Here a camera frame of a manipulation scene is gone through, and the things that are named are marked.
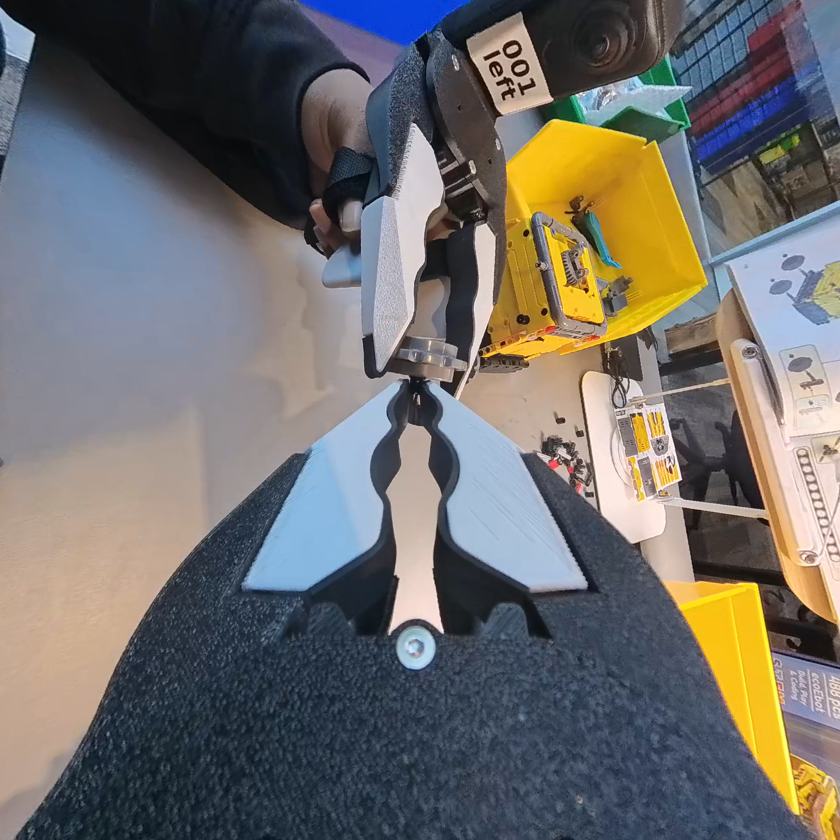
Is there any teal brick separator tool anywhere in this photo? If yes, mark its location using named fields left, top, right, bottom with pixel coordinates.
left=578, top=210, right=622, bottom=271

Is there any yellow toy brick vehicle model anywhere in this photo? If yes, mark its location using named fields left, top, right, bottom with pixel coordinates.
left=479, top=214, right=620, bottom=378

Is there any grey toothed brick wheel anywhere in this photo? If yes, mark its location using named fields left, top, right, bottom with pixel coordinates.
left=392, top=334, right=464, bottom=384

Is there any yellow printed sticker sheet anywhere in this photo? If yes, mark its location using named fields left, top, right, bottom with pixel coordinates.
left=615, top=399, right=685, bottom=504

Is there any printed cardboard toy box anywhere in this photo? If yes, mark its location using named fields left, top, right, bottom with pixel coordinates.
left=768, top=647, right=840, bottom=840

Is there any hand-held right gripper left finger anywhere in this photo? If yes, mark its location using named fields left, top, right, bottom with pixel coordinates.
left=243, top=382, right=409, bottom=599

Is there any pile of black brick parts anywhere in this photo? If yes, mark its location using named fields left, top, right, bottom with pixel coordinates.
left=539, top=418, right=599, bottom=502

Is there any building instruction booklet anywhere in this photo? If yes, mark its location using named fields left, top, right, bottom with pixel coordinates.
left=726, top=234, right=840, bottom=578

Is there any black office chair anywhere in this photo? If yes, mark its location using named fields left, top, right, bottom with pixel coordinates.
left=670, top=381, right=752, bottom=529

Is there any blue storage bin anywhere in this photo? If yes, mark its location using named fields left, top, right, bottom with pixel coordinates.
left=300, top=0, right=463, bottom=43

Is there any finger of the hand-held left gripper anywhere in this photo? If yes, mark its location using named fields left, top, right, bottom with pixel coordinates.
left=441, top=224, right=502, bottom=397
left=359, top=122, right=450, bottom=375

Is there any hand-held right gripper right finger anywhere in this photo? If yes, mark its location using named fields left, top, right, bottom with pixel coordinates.
left=423, top=382, right=590, bottom=599

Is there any green storage bin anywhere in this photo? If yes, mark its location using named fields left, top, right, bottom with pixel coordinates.
left=552, top=53, right=693, bottom=143

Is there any grey desk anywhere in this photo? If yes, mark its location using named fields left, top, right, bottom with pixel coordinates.
left=0, top=40, right=716, bottom=840

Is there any yellow storage bin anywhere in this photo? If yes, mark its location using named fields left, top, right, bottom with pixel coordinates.
left=663, top=582, right=803, bottom=817
left=506, top=119, right=711, bottom=332

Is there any person's left hand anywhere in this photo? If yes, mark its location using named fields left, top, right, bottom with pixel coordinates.
left=300, top=66, right=395, bottom=258

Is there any rack of coloured bins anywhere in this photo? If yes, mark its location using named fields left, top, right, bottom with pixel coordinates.
left=680, top=0, right=840, bottom=174

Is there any person's left forearm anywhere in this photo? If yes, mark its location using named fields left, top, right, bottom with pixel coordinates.
left=0, top=0, right=371, bottom=227

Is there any white plastic bag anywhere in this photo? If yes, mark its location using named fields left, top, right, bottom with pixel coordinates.
left=578, top=77, right=693, bottom=122

